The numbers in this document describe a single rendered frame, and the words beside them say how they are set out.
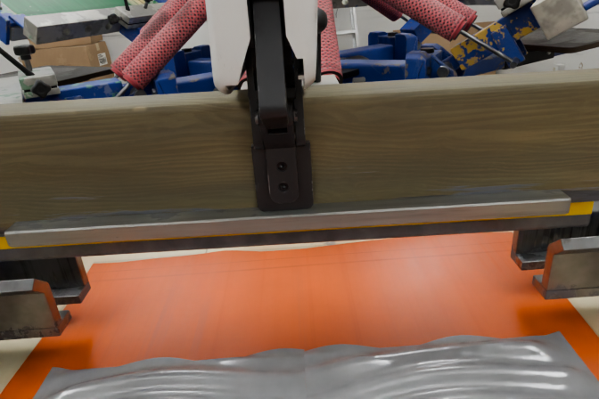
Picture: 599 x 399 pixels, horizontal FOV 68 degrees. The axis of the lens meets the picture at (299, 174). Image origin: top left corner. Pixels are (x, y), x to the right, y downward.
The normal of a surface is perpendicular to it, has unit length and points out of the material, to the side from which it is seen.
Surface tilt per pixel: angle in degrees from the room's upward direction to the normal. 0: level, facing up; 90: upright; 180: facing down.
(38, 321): 90
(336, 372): 32
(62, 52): 89
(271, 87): 61
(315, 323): 0
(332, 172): 90
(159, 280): 0
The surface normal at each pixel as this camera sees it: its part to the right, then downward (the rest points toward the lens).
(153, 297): -0.07, -0.91
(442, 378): -0.03, -0.55
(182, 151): 0.02, 0.39
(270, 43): -0.01, -0.10
